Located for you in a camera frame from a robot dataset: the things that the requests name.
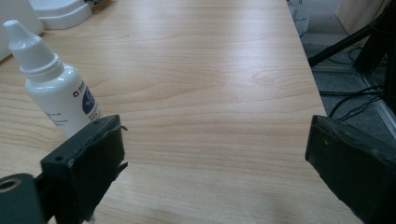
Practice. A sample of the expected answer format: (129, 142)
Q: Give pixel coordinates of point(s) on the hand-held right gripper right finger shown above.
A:
(355, 168)

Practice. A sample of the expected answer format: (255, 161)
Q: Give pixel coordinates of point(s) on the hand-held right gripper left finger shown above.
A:
(84, 168)

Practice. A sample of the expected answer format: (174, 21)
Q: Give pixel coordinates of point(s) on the white dropper bottle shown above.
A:
(56, 90)

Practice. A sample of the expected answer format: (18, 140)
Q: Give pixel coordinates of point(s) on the black metal stand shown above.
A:
(370, 43)

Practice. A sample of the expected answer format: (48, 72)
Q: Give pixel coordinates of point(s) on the beige cabinet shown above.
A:
(358, 14)

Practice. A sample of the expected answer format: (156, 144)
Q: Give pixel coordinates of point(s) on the white plastic base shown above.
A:
(60, 12)

